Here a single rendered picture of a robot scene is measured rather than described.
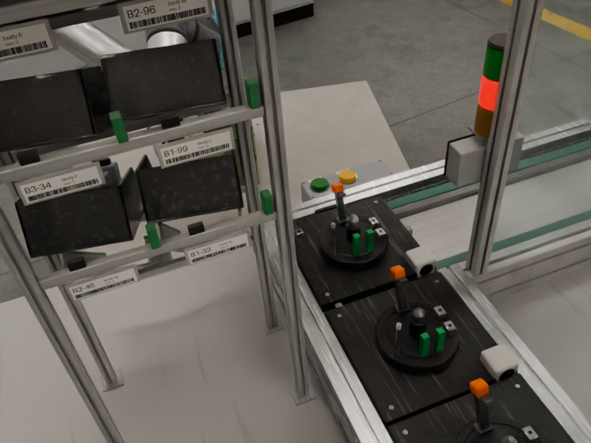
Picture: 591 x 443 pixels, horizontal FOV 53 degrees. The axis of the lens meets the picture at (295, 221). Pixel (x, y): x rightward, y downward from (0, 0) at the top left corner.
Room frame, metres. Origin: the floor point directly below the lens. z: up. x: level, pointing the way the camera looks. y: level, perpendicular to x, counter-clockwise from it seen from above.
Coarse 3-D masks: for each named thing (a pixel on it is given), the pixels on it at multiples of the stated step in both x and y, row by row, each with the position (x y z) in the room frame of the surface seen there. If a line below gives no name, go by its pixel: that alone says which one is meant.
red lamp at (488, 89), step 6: (486, 78) 0.80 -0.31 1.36; (486, 84) 0.79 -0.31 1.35; (492, 84) 0.79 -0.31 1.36; (498, 84) 0.78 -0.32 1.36; (480, 90) 0.81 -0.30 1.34; (486, 90) 0.79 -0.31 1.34; (492, 90) 0.79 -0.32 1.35; (480, 96) 0.80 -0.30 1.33; (486, 96) 0.79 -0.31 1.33; (492, 96) 0.79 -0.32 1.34; (480, 102) 0.80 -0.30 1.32; (486, 102) 0.79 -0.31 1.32; (492, 102) 0.78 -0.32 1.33; (486, 108) 0.79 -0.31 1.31; (492, 108) 0.78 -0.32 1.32
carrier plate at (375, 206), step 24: (312, 216) 0.96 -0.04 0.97; (336, 216) 0.95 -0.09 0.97; (384, 216) 0.94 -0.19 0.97; (312, 240) 0.89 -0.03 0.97; (408, 240) 0.86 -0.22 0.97; (312, 264) 0.82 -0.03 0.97; (384, 264) 0.80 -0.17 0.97; (408, 264) 0.80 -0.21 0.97; (312, 288) 0.76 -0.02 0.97; (336, 288) 0.75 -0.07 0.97; (360, 288) 0.74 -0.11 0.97; (384, 288) 0.75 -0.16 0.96
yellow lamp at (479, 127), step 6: (480, 108) 0.80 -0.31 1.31; (480, 114) 0.80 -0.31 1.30; (486, 114) 0.79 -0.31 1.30; (492, 114) 0.78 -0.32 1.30; (480, 120) 0.79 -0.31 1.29; (486, 120) 0.79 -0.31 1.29; (474, 126) 0.81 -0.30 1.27; (480, 126) 0.79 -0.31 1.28; (486, 126) 0.79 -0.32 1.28; (480, 132) 0.79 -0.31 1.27; (486, 132) 0.79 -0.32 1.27
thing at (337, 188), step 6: (336, 186) 0.93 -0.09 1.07; (342, 186) 0.93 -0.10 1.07; (336, 192) 0.92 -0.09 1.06; (342, 192) 0.91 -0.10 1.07; (336, 198) 0.92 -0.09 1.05; (342, 198) 0.92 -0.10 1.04; (336, 204) 0.92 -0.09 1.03; (342, 204) 0.92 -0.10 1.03; (342, 210) 0.91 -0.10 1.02; (342, 216) 0.91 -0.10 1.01
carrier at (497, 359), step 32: (416, 288) 0.73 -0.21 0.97; (448, 288) 0.72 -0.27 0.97; (352, 320) 0.67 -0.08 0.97; (384, 320) 0.65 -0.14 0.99; (416, 320) 0.61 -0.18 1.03; (448, 320) 0.64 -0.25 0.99; (352, 352) 0.60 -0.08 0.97; (384, 352) 0.58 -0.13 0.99; (416, 352) 0.58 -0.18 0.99; (448, 352) 0.57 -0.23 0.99; (480, 352) 0.58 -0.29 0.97; (384, 384) 0.54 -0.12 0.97; (416, 384) 0.53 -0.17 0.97; (448, 384) 0.53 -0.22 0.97; (384, 416) 0.48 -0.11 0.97
